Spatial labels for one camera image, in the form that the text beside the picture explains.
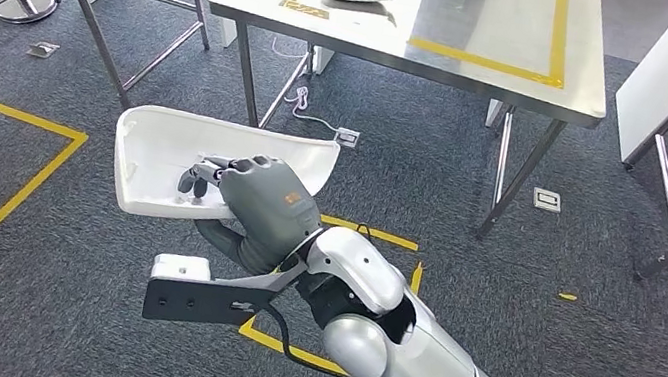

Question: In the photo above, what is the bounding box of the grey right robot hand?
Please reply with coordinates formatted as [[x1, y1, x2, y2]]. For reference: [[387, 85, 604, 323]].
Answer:
[[165, 143, 333, 286]]

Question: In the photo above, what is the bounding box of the steel workbench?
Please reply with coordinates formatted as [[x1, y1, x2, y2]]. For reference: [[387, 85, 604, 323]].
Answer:
[[178, 0, 625, 256]]

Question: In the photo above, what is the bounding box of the metal floor socket plate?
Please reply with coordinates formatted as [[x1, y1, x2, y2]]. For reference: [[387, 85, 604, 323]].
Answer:
[[332, 126, 362, 151], [530, 187, 565, 215], [26, 39, 61, 62]]

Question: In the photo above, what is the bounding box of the chrome round stand base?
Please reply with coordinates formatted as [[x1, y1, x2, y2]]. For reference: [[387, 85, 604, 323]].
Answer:
[[0, 0, 61, 31]]

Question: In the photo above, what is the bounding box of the thin black wire loop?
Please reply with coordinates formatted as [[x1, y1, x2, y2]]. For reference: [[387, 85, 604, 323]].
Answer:
[[354, 221, 385, 244]]

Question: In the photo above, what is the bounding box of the white floor cable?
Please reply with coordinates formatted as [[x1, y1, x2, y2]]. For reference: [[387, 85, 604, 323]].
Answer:
[[260, 36, 357, 136]]

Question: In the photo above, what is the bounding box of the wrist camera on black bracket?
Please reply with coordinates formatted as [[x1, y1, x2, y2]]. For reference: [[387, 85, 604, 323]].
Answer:
[[140, 238, 310, 345]]

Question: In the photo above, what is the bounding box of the black camera cable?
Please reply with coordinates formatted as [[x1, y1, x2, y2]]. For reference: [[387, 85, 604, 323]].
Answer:
[[250, 299, 385, 377]]

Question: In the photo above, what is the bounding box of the yellow tape frame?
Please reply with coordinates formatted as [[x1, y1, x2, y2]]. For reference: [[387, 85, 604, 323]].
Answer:
[[395, 0, 578, 90]]

